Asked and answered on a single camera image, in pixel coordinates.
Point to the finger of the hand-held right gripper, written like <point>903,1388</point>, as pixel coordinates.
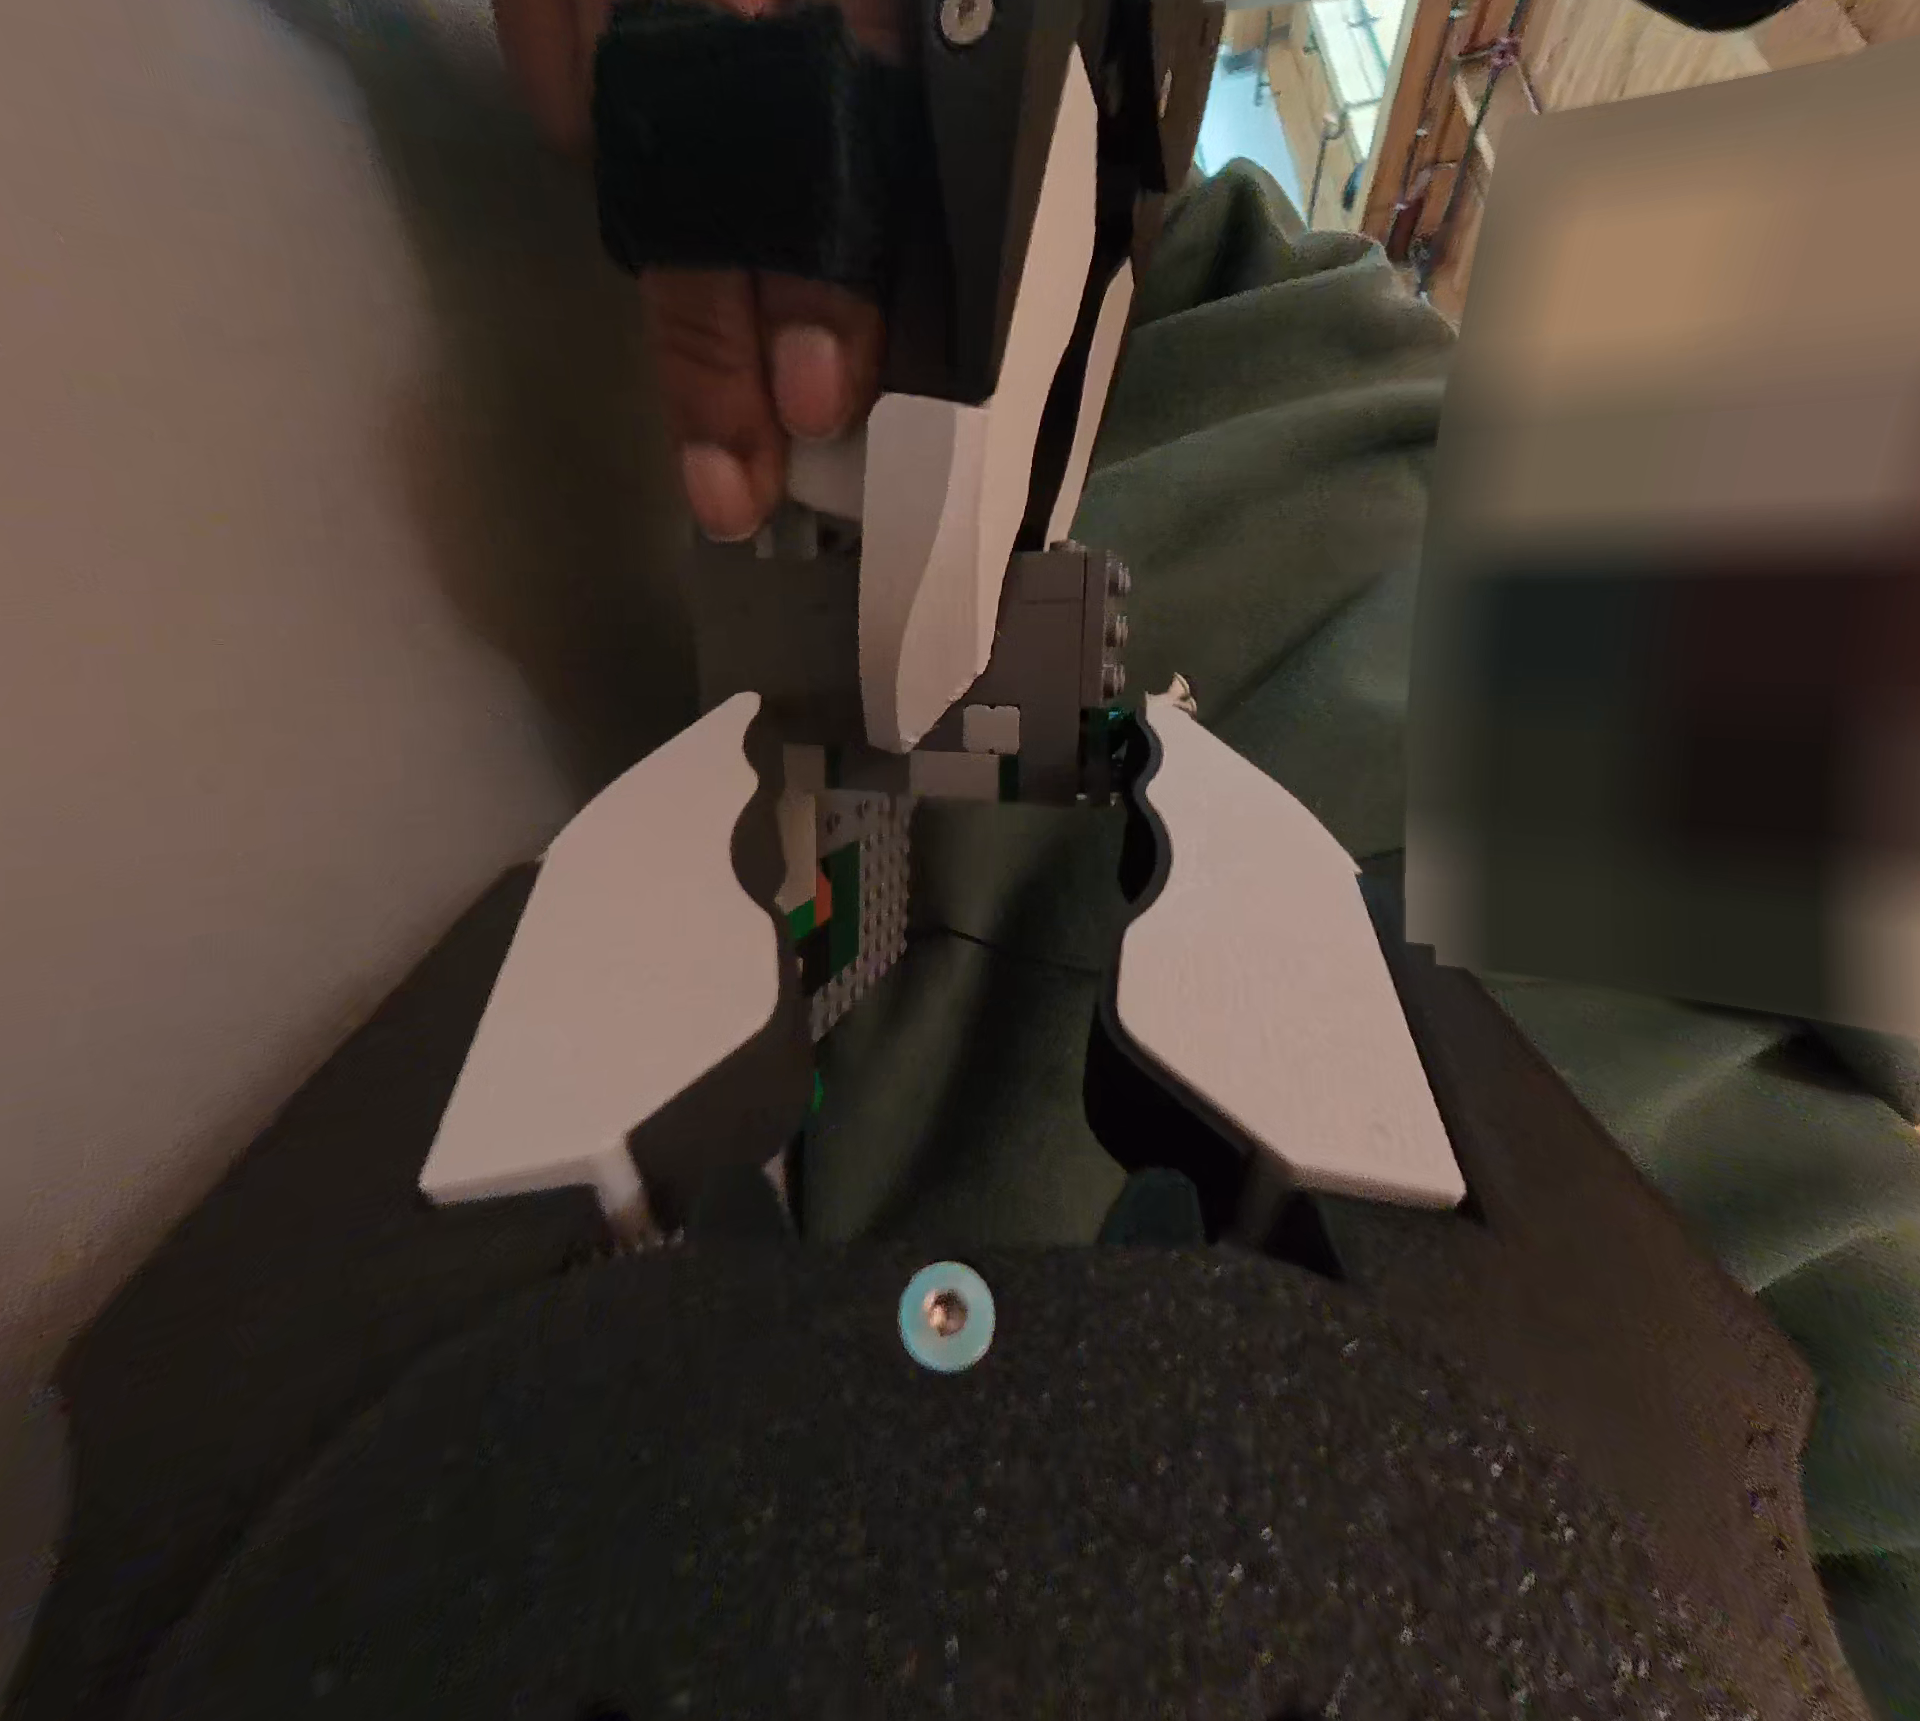
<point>1103,386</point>
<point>930,551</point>

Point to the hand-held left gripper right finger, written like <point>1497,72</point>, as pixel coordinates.
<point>1276,985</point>

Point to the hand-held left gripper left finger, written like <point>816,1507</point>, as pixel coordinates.
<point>615,985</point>

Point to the grey green toy brick assembly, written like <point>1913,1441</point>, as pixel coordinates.
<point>764,624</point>

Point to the wooden beam structure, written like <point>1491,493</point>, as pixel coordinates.
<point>1439,71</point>

